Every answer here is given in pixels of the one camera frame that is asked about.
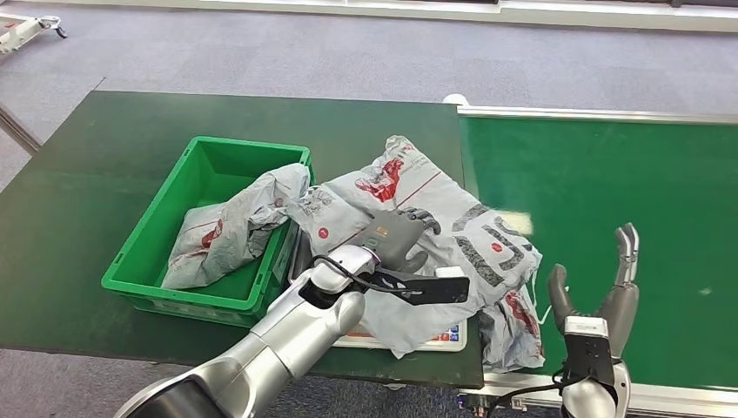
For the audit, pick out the electronic scale with steel tray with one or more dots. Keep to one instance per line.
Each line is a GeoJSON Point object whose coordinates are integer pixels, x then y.
{"type": "Point", "coordinates": [444, 340]}

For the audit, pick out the small grey red-printed poly mailer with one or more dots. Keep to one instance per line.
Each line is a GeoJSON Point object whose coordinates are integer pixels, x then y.
{"type": "Point", "coordinates": [513, 340]}

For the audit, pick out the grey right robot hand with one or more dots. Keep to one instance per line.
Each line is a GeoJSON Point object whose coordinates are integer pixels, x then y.
{"type": "Point", "coordinates": [622, 311]}

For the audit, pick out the green belt conveyor with frame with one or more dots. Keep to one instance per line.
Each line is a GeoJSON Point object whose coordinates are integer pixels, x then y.
{"type": "Point", "coordinates": [605, 202]}

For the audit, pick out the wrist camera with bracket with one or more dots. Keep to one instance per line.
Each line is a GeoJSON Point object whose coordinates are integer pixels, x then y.
{"type": "Point", "coordinates": [588, 352]}
{"type": "Point", "coordinates": [432, 291]}

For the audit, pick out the large grey printed poly mailer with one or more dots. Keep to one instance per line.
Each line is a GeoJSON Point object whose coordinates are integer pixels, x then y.
{"type": "Point", "coordinates": [450, 202]}

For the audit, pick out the green plastic bin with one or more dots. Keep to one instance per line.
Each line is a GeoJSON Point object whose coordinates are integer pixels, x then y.
{"type": "Point", "coordinates": [219, 167]}

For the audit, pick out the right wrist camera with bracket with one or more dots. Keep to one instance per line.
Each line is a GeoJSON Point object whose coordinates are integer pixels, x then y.
{"type": "Point", "coordinates": [588, 352]}

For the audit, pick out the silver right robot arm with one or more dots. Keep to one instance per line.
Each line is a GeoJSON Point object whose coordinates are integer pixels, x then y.
{"type": "Point", "coordinates": [594, 404]}

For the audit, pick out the grey metal bar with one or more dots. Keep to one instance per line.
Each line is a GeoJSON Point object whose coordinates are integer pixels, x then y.
{"type": "Point", "coordinates": [20, 130]}

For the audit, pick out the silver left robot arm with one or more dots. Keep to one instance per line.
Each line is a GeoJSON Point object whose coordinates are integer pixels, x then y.
{"type": "Point", "coordinates": [288, 334]}

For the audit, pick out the crumpled grey poly mailer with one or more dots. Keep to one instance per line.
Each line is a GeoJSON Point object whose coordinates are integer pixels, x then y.
{"type": "Point", "coordinates": [242, 225]}

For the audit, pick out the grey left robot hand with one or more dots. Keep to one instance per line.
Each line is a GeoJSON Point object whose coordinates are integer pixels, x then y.
{"type": "Point", "coordinates": [386, 236]}

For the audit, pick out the white wheeled cart frame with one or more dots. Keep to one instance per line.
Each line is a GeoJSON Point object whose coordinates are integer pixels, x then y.
{"type": "Point", "coordinates": [23, 29]}

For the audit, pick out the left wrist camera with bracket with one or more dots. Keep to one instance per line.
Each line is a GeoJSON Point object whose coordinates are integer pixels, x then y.
{"type": "Point", "coordinates": [432, 291]}

